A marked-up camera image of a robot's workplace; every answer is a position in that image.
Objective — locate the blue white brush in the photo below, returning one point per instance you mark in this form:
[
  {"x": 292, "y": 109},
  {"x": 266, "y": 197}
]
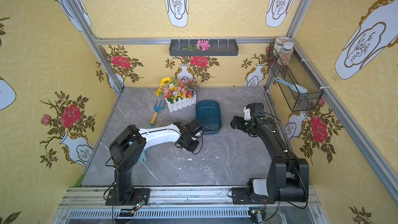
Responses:
[{"x": 295, "y": 87}]

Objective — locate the dark wall shelf tray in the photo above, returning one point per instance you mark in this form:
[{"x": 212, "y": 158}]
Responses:
[{"x": 219, "y": 47}]

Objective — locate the teal plastic storage box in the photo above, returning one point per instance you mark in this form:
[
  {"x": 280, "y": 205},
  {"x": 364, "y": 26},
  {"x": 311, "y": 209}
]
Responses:
[{"x": 208, "y": 113}]

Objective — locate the pink flower on shelf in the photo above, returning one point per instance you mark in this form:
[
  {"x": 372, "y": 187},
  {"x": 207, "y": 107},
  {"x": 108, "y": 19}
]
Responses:
[{"x": 203, "y": 44}]

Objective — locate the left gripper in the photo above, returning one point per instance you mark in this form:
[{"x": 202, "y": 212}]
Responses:
[{"x": 194, "y": 144}]

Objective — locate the glass jar behind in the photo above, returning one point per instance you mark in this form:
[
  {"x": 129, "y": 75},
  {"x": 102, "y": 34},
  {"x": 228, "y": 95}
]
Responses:
[{"x": 278, "y": 45}]

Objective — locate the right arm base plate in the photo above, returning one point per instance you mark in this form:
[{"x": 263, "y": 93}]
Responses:
[{"x": 243, "y": 196}]

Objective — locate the black wire mesh basket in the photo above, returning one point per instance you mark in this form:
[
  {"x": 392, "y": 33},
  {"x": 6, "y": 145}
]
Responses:
[{"x": 296, "y": 72}]

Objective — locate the flower pot white fence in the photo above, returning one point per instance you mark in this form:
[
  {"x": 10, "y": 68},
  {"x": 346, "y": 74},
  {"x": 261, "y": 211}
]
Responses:
[{"x": 178, "y": 94}]

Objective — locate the light blue dustpan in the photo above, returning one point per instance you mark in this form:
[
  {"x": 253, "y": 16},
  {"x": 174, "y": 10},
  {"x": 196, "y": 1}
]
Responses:
[{"x": 143, "y": 158}]

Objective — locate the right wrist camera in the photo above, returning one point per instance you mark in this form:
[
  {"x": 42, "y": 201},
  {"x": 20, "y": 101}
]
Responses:
[{"x": 247, "y": 113}]

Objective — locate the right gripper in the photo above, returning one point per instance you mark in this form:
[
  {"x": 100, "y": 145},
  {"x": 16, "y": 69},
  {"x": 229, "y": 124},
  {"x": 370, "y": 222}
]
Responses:
[{"x": 236, "y": 123}]

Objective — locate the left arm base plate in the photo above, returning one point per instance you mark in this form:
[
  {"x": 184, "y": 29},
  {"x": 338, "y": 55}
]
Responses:
[{"x": 137, "y": 196}]

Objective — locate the blue yellow garden fork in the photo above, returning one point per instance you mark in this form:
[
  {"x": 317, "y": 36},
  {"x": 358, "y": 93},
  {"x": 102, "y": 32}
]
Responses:
[{"x": 159, "y": 105}]

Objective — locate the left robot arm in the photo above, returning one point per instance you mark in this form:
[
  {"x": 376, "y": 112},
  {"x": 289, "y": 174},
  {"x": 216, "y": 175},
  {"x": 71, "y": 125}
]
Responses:
[{"x": 126, "y": 149}]

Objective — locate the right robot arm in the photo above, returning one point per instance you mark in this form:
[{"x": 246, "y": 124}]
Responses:
[{"x": 288, "y": 176}]

